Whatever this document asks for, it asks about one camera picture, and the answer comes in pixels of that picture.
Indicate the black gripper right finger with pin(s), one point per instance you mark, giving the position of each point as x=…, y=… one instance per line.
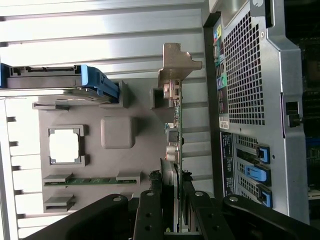
x=212, y=220

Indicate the grey computer tower case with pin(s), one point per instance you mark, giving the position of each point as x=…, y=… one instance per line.
x=250, y=75

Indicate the grey plastic parts rack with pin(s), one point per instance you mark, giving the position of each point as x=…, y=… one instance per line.
x=112, y=162

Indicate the green loose RAM stick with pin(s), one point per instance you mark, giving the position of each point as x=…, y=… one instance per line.
x=92, y=180

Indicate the hard disk in blue carrier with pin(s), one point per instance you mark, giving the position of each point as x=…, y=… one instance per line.
x=50, y=82

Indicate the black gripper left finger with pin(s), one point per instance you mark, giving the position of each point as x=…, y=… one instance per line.
x=150, y=217

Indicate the blue card retention clip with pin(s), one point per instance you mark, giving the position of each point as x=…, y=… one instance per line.
x=266, y=197
x=263, y=153
x=257, y=175

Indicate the silver CPU chip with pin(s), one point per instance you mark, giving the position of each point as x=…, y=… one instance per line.
x=65, y=146

